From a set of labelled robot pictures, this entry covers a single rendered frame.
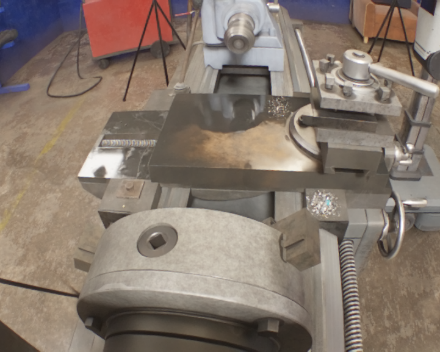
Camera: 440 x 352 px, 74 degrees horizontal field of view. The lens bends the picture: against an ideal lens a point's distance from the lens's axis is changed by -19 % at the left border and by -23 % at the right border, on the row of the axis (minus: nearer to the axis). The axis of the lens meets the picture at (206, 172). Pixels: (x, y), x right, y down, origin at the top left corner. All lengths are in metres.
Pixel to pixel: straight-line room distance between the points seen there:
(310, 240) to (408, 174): 1.61
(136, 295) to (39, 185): 2.19
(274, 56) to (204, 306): 1.17
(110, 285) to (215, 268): 0.09
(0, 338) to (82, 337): 0.44
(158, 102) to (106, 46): 2.58
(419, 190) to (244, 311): 1.68
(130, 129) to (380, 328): 1.34
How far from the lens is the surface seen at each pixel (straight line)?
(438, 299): 1.87
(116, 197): 0.83
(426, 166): 2.09
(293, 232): 0.33
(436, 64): 1.57
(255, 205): 0.98
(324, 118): 0.66
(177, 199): 0.84
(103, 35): 3.63
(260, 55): 1.36
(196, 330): 0.29
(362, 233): 0.91
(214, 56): 1.37
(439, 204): 1.92
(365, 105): 0.65
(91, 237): 0.40
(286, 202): 0.83
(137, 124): 1.05
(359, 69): 0.68
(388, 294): 1.76
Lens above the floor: 1.44
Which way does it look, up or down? 42 degrees down
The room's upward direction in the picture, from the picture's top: 6 degrees counter-clockwise
